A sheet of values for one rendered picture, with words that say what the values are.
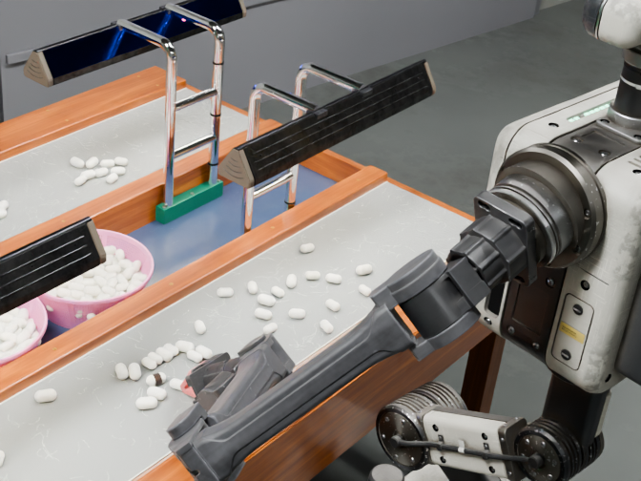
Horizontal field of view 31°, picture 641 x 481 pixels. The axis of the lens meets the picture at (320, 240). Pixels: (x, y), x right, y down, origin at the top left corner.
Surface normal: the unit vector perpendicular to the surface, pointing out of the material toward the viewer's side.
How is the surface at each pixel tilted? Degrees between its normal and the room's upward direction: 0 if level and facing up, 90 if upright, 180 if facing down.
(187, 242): 0
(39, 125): 0
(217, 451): 66
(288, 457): 90
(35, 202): 0
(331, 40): 90
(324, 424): 90
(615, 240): 90
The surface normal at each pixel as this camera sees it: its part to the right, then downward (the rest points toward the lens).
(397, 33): 0.68, 0.45
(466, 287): 0.36, -0.18
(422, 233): 0.10, -0.84
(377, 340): -0.06, 0.14
